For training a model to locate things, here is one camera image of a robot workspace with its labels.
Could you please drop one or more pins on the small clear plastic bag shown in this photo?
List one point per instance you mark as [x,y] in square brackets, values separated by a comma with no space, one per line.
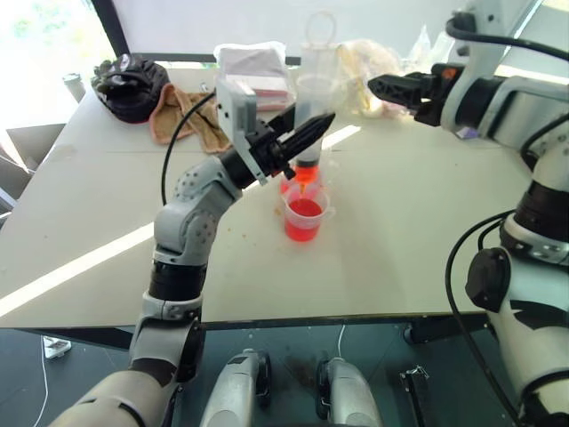
[427,46]

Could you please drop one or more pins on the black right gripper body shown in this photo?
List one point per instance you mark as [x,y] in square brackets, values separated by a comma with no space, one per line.
[438,95]

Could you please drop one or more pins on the clear cup with red liquid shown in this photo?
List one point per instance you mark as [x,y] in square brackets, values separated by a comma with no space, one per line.
[304,222]
[285,184]

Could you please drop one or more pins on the large clear plastic syringe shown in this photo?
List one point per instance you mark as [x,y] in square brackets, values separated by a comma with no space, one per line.
[313,95]

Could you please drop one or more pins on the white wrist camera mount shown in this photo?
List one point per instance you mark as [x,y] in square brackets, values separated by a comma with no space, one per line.
[235,111]
[484,58]

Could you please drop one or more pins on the clear bag with yellowish contents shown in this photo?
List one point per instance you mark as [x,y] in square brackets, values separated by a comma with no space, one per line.
[369,66]

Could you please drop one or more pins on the black metal floor stand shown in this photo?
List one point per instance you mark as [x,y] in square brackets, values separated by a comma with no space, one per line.
[413,387]

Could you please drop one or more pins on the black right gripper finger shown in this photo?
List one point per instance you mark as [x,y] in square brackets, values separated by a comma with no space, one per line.
[395,84]
[400,101]

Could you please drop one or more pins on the silver robot leg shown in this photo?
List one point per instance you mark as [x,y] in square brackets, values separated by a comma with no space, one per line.
[235,391]
[347,391]

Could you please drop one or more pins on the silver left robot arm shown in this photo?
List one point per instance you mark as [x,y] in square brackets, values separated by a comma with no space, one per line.
[186,222]

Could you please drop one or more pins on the silver right robot leg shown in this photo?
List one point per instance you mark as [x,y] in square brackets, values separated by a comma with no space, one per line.
[347,391]

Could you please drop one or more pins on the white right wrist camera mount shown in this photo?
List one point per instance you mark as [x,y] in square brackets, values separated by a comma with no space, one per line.
[484,58]

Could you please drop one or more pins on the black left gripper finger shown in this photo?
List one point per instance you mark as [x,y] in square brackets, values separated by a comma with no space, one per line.
[306,133]
[284,121]

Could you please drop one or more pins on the black window frame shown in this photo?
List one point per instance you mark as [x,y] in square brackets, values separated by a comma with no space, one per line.
[113,26]

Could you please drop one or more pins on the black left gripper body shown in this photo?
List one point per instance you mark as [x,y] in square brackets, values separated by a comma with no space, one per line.
[266,153]

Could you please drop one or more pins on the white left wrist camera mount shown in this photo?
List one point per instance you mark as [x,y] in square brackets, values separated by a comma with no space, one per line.
[235,111]

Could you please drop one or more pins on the black crumpled bag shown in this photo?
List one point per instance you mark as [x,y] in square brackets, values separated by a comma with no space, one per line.
[129,89]

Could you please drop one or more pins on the brown towel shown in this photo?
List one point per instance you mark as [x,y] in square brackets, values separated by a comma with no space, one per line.
[186,120]

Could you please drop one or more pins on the grey metal bottle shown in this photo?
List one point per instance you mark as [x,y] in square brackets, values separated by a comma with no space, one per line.
[74,86]

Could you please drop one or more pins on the black table frame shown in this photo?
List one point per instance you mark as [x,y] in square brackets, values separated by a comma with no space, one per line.
[444,329]

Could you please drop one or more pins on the white power strip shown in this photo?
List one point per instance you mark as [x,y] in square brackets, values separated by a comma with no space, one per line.
[56,348]

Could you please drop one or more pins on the silver left robot leg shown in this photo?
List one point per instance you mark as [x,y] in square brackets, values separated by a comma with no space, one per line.
[235,391]

